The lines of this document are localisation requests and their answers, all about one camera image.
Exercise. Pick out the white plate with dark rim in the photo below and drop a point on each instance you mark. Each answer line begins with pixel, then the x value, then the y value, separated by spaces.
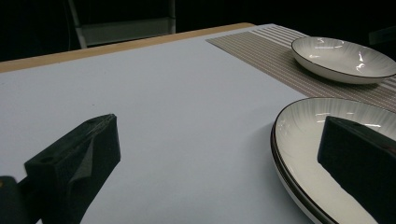
pixel 288 182
pixel 342 57
pixel 299 146

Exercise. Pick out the striped beige placemat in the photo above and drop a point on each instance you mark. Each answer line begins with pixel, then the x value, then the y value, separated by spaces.
pixel 274 59

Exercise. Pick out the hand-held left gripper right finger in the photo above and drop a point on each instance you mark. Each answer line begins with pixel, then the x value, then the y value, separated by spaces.
pixel 361 161

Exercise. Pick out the wooden table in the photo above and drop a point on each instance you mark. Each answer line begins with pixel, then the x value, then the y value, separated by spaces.
pixel 93 51

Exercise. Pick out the white metal stand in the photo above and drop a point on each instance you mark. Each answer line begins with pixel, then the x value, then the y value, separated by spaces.
pixel 124 29

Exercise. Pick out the white board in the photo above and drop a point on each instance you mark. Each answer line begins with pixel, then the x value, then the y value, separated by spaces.
pixel 174 118

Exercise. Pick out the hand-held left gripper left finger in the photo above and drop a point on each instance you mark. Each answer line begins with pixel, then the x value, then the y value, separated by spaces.
pixel 74 168

